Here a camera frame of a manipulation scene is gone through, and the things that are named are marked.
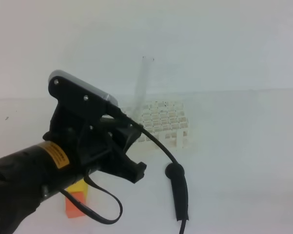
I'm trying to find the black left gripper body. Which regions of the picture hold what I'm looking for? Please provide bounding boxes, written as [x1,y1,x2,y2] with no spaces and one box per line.
[43,77,130,175]

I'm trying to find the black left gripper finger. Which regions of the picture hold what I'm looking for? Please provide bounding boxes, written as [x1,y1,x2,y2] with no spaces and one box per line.
[99,148,147,183]
[112,123,141,156]

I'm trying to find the clear glass test tube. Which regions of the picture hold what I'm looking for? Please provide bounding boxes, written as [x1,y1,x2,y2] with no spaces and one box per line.
[131,56,154,122]

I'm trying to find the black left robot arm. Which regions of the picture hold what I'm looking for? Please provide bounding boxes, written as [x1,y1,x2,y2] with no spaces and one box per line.
[0,75,146,234]

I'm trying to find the white plastic test tube rack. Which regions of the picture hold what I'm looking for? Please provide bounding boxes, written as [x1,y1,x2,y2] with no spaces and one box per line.
[119,100,193,150]

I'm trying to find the yellow cube block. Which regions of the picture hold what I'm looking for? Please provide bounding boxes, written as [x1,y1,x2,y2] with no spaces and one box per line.
[66,179,88,203]

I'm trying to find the black scoop tool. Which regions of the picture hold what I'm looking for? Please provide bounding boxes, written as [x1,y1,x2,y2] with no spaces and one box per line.
[165,163,189,221]

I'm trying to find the orange cube block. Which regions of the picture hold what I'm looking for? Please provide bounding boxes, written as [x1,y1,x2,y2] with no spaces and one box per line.
[65,192,86,218]

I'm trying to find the black left camera cable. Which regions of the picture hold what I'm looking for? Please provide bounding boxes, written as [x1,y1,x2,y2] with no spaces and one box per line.
[59,107,190,234]

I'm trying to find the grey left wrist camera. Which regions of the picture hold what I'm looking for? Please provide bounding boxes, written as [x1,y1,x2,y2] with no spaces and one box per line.
[48,70,118,106]

